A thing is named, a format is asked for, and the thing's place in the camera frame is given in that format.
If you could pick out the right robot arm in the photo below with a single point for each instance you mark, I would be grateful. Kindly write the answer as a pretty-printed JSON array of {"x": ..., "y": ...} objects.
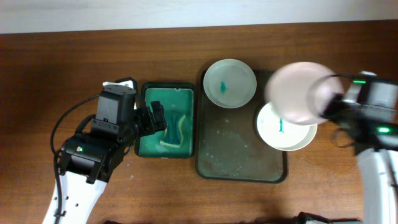
[{"x": 366, "y": 113}]

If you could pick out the white plate top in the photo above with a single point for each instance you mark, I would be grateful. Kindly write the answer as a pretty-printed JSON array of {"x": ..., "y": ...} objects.
[{"x": 229, "y": 83}]

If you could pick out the brown serving tray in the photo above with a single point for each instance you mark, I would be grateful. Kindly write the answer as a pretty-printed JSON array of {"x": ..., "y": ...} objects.
[{"x": 228, "y": 145}]

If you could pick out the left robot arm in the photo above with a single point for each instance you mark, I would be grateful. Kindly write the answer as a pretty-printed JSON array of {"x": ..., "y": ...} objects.
[{"x": 84, "y": 164}]

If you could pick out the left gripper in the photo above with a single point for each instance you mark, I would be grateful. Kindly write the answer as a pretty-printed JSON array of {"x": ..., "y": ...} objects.
[{"x": 143, "y": 114}]

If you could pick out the green yellow sponge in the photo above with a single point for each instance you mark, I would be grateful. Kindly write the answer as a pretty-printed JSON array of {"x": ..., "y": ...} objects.
[{"x": 173, "y": 134}]

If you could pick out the green sponge tray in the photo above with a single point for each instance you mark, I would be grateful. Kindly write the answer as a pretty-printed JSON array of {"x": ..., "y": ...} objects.
[{"x": 173, "y": 97}]

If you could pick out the white plate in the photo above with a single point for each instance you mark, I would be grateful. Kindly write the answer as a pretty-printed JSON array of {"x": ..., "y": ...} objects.
[
  {"x": 281, "y": 134},
  {"x": 300, "y": 91},
  {"x": 229, "y": 83}
]

